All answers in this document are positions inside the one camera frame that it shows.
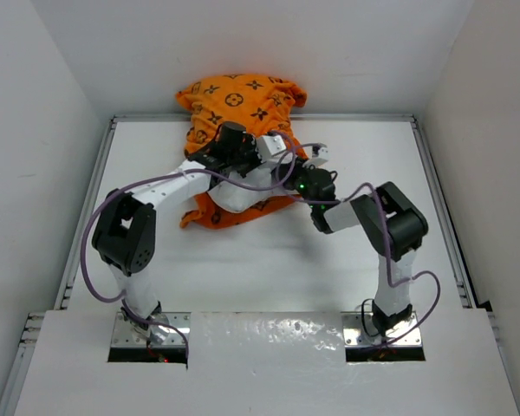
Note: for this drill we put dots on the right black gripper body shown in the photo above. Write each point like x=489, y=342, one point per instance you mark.
x=301, y=178

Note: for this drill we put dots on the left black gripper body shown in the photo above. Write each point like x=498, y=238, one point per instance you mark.
x=245, y=156

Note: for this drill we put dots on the white pillow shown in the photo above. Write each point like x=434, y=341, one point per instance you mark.
x=235, y=199

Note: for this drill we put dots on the orange patterned pillowcase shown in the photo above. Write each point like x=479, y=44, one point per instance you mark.
x=261, y=103

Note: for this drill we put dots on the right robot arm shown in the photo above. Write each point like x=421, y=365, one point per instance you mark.
x=392, y=223

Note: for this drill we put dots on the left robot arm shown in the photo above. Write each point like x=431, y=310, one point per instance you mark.
x=123, y=229

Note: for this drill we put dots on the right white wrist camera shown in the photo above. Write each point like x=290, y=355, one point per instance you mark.
x=320, y=155

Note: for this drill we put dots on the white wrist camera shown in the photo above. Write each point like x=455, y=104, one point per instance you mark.
x=320, y=155
x=269, y=146

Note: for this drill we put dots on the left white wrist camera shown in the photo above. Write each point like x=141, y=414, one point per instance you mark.
x=269, y=146

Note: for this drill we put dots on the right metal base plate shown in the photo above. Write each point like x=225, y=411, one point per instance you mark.
x=358, y=331

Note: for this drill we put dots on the metal base plate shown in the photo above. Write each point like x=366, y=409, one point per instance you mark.
x=358, y=331
x=127, y=334

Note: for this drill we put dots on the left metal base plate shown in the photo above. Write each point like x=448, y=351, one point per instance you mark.
x=127, y=334

